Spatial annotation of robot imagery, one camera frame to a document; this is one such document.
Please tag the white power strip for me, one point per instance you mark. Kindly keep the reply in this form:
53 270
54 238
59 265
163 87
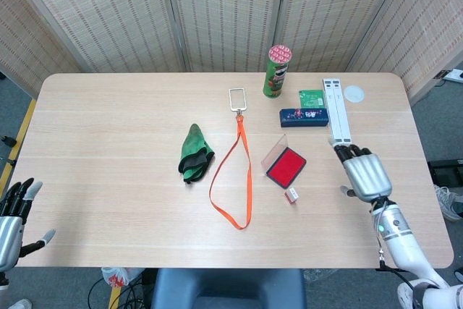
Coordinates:
454 75

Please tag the black equipment base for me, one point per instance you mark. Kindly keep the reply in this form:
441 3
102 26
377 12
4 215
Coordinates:
446 168

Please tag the black caster wheel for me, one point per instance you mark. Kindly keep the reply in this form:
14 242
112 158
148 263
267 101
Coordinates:
7 139

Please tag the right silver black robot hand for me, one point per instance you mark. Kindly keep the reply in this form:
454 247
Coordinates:
369 178

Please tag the green card packet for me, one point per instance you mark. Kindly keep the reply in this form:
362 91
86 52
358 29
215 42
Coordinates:
311 98

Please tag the dark blue pencil case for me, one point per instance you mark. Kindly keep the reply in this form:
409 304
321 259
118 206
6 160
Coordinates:
304 118

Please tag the green Pringles can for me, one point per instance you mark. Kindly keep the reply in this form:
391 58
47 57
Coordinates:
275 77

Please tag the red white plastic bag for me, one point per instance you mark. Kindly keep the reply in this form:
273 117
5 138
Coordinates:
115 276

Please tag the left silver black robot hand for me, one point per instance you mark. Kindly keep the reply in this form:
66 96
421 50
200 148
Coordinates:
9 236

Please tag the white round table grommet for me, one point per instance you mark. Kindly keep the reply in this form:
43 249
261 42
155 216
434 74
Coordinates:
354 94

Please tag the small red white stamp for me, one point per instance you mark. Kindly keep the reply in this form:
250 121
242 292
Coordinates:
291 195

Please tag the green microfiber cloth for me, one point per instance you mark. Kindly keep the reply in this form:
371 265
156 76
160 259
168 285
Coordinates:
193 142

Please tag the white folding stand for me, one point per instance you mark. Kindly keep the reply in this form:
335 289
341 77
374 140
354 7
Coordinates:
341 121

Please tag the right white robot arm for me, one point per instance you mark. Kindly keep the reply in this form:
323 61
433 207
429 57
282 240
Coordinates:
401 247

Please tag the woven folding screen panel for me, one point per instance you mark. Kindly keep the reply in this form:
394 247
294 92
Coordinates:
427 34
21 45
228 16
325 16
108 16

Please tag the white grey sneaker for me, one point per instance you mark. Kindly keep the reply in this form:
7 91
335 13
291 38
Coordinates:
450 202

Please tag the red ink stamp pad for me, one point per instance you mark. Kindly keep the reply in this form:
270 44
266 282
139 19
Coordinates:
287 166

